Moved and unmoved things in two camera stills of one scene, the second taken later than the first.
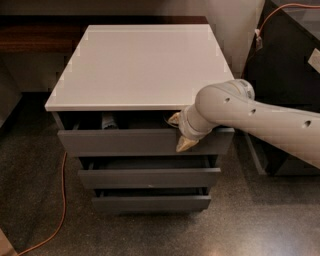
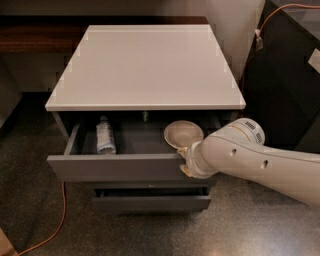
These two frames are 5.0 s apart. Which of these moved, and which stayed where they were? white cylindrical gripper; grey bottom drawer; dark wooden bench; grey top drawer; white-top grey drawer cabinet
Moved: grey top drawer; white cylindrical gripper
Stayed: grey bottom drawer; dark wooden bench; white-top grey drawer cabinet
